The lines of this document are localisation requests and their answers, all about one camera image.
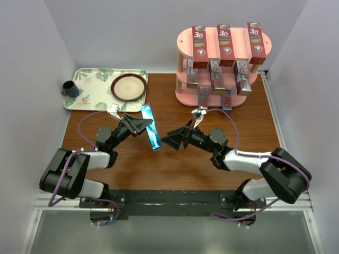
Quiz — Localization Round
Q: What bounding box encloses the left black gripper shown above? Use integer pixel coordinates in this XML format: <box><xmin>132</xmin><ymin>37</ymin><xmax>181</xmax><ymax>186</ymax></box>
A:
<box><xmin>109</xmin><ymin>113</ymin><xmax>153</xmax><ymax>149</ymax></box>

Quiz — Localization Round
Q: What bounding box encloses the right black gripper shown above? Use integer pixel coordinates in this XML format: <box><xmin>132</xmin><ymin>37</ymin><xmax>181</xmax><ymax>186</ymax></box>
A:
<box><xmin>161</xmin><ymin>120</ymin><xmax>216</xmax><ymax>155</ymax></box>

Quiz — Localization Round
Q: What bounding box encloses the blue toothpaste box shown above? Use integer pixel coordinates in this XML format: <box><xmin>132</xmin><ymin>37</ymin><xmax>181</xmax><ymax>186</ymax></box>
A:
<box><xmin>141</xmin><ymin>104</ymin><xmax>162</xmax><ymax>151</ymax></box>

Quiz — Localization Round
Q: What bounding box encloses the silver toothpaste box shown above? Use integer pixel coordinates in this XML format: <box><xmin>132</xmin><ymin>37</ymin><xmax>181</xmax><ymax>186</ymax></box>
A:
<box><xmin>209</xmin><ymin>60</ymin><xmax>225</xmax><ymax>94</ymax></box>
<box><xmin>186</xmin><ymin>58</ymin><xmax>198</xmax><ymax>89</ymax></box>
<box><xmin>198</xmin><ymin>86</ymin><xmax>209</xmax><ymax>110</ymax></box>
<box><xmin>221</xmin><ymin>90</ymin><xmax>232</xmax><ymax>114</ymax></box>
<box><xmin>234</xmin><ymin>61</ymin><xmax>252</xmax><ymax>96</ymax></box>

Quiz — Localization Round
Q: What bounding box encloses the red toothpaste box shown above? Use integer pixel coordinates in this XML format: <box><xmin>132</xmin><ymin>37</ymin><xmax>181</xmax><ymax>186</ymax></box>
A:
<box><xmin>247</xmin><ymin>22</ymin><xmax>266</xmax><ymax>65</ymax></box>
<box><xmin>192</xmin><ymin>25</ymin><xmax>209</xmax><ymax>69</ymax></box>
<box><xmin>217</xmin><ymin>24</ymin><xmax>235</xmax><ymax>67</ymax></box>

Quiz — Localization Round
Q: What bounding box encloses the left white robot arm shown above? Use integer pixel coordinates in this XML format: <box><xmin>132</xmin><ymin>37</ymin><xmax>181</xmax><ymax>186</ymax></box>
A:
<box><xmin>39</xmin><ymin>113</ymin><xmax>153</xmax><ymax>207</ymax></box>

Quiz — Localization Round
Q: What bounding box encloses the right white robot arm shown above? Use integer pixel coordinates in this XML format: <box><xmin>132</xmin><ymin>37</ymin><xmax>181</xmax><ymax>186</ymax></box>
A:
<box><xmin>161</xmin><ymin>121</ymin><xmax>312</xmax><ymax>210</ymax></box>

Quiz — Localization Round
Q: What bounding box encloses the pink three-tier shelf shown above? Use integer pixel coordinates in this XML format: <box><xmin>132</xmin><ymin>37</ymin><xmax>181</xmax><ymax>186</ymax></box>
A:
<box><xmin>175</xmin><ymin>25</ymin><xmax>272</xmax><ymax>108</ymax></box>

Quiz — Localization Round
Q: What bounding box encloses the brown rimmed beige plate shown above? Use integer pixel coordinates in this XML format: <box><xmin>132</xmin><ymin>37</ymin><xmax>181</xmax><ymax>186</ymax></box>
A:
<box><xmin>111</xmin><ymin>73</ymin><xmax>147</xmax><ymax>102</ymax></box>

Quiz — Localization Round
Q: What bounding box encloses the floral serving tray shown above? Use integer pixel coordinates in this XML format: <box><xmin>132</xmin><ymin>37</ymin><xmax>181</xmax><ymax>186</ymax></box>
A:
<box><xmin>64</xmin><ymin>68</ymin><xmax>148</xmax><ymax>112</ymax></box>

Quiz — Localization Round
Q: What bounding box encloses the dark blue mug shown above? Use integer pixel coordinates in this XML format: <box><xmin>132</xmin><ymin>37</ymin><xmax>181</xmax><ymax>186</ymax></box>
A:
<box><xmin>61</xmin><ymin>80</ymin><xmax>79</xmax><ymax>98</ymax></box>

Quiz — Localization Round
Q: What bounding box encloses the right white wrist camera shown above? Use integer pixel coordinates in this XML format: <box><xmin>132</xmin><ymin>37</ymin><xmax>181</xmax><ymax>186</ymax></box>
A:
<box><xmin>191</xmin><ymin>108</ymin><xmax>207</xmax><ymax>129</ymax></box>

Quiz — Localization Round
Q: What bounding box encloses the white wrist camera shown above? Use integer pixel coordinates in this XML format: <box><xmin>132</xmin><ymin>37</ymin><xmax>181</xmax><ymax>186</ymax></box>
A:
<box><xmin>191</xmin><ymin>108</ymin><xmax>207</xmax><ymax>129</ymax></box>
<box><xmin>107</xmin><ymin>103</ymin><xmax>121</xmax><ymax>122</ymax></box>

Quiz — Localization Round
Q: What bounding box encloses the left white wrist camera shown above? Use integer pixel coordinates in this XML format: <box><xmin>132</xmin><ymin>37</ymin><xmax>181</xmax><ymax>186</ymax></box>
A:
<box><xmin>107</xmin><ymin>103</ymin><xmax>121</xmax><ymax>122</ymax></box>

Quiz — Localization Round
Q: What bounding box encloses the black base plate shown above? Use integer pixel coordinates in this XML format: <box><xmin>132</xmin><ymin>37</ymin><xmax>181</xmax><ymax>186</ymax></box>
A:
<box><xmin>79</xmin><ymin>189</ymin><xmax>268</xmax><ymax>222</ymax></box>

